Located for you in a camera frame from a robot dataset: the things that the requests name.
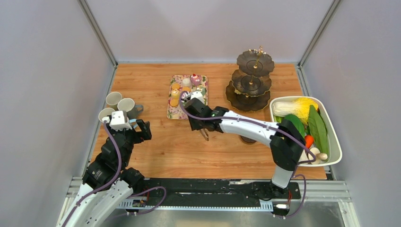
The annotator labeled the cream mug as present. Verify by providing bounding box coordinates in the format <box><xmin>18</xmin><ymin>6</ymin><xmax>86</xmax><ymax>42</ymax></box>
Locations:
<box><xmin>105</xmin><ymin>92</ymin><xmax>122</xmax><ymax>111</ymax></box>
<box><xmin>98</xmin><ymin>107</ymin><xmax>115</xmax><ymax>123</ymax></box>

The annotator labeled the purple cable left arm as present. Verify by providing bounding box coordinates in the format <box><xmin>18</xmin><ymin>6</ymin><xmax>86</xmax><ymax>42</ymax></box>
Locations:
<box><xmin>61</xmin><ymin>120</ymin><xmax>122</xmax><ymax>227</ymax></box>

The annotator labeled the yellow cupcake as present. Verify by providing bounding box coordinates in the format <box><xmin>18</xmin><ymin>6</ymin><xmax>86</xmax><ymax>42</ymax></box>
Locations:
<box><xmin>171</xmin><ymin>89</ymin><xmax>181</xmax><ymax>99</ymax></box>

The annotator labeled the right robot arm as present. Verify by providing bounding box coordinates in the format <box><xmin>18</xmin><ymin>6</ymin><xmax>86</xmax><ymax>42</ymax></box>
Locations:
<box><xmin>180</xmin><ymin>98</ymin><xmax>307</xmax><ymax>198</ymax></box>

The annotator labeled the three-tier dark cake stand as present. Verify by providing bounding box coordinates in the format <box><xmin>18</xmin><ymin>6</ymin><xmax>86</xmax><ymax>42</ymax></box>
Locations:
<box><xmin>225</xmin><ymin>46</ymin><xmax>275</xmax><ymax>112</ymax></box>

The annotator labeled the white mushroom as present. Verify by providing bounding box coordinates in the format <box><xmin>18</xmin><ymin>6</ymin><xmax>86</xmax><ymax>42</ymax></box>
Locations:
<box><xmin>310</xmin><ymin>147</ymin><xmax>328</xmax><ymax>165</ymax></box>

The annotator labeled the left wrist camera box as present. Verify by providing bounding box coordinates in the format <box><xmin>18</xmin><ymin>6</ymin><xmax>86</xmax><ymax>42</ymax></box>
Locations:
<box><xmin>109</xmin><ymin>111</ymin><xmax>132</xmax><ymax>131</ymax></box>

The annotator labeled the grey handled mug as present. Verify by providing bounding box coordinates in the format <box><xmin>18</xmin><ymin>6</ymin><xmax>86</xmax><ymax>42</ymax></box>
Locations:
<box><xmin>117</xmin><ymin>98</ymin><xmax>144</xmax><ymax>120</ymax></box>

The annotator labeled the light blue handled mug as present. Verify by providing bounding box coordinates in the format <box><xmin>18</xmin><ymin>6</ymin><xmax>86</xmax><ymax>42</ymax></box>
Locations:
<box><xmin>128</xmin><ymin>119</ymin><xmax>138</xmax><ymax>129</ymax></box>

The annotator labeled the napa cabbage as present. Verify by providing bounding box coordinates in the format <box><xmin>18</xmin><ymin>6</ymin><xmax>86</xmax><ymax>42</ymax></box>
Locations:
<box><xmin>272</xmin><ymin>97</ymin><xmax>318</xmax><ymax>125</ymax></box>

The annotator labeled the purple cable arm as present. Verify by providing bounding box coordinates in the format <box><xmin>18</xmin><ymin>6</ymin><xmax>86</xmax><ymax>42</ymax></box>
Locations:
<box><xmin>179</xmin><ymin>91</ymin><xmax>317</xmax><ymax>218</ymax></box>
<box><xmin>61</xmin><ymin>120</ymin><xmax>122</xmax><ymax>227</ymax></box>

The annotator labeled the white oval vegetable basin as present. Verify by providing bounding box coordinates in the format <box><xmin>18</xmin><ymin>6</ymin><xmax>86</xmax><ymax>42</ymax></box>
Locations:
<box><xmin>270</xmin><ymin>96</ymin><xmax>342</xmax><ymax>167</ymax></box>

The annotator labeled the floral rectangular tray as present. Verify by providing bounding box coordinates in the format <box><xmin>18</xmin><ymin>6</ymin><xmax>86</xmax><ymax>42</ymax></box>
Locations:
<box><xmin>167</xmin><ymin>75</ymin><xmax>209</xmax><ymax>120</ymax></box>

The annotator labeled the green bok choy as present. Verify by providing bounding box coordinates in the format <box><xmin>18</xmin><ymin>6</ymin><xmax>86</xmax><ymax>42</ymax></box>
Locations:
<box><xmin>284</xmin><ymin>114</ymin><xmax>305</xmax><ymax>137</ymax></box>

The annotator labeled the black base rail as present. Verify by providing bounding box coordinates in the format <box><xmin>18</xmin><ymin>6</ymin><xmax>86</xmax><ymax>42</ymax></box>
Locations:
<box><xmin>134</xmin><ymin>178</ymin><xmax>302</xmax><ymax>208</ymax></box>

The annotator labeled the orange carrot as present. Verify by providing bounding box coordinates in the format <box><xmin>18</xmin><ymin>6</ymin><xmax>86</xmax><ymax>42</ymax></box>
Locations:
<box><xmin>305</xmin><ymin>135</ymin><xmax>314</xmax><ymax>148</ymax></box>

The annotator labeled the white round cake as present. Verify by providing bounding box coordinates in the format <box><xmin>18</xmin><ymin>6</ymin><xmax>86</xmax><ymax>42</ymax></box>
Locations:
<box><xmin>182</xmin><ymin>78</ymin><xmax>192</xmax><ymax>87</ymax></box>

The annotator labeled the cream mug far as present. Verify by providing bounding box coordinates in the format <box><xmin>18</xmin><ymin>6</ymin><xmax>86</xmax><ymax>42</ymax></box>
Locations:
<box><xmin>105</xmin><ymin>92</ymin><xmax>122</xmax><ymax>111</ymax></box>

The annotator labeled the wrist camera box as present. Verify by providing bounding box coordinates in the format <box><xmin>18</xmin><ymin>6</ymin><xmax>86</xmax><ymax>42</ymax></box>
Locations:
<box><xmin>109</xmin><ymin>111</ymin><xmax>132</xmax><ymax>131</ymax></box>
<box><xmin>190</xmin><ymin>91</ymin><xmax>205</xmax><ymax>104</ymax></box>

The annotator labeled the long dark green leaf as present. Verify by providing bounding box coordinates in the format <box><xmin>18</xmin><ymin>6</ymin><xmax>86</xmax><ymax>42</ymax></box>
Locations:
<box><xmin>307</xmin><ymin>105</ymin><xmax>330</xmax><ymax>155</ymax></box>

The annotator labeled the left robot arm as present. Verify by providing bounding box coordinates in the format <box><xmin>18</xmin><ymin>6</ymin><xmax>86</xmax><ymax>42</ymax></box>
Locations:
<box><xmin>58</xmin><ymin>119</ymin><xmax>152</xmax><ymax>227</ymax></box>

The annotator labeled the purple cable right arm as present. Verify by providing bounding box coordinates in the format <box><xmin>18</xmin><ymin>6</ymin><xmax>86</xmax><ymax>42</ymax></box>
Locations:
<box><xmin>179</xmin><ymin>91</ymin><xmax>317</xmax><ymax>218</ymax></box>

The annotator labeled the cream mug left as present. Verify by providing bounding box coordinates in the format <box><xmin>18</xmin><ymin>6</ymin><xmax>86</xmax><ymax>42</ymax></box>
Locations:
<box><xmin>98</xmin><ymin>107</ymin><xmax>115</xmax><ymax>123</ymax></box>

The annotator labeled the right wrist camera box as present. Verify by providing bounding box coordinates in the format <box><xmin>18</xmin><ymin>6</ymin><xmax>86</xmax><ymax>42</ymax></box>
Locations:
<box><xmin>190</xmin><ymin>91</ymin><xmax>205</xmax><ymax>104</ymax></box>

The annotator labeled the dark round wooden coaster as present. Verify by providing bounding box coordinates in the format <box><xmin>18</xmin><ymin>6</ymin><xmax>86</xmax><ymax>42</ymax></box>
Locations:
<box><xmin>240</xmin><ymin>136</ymin><xmax>256</xmax><ymax>145</ymax></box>

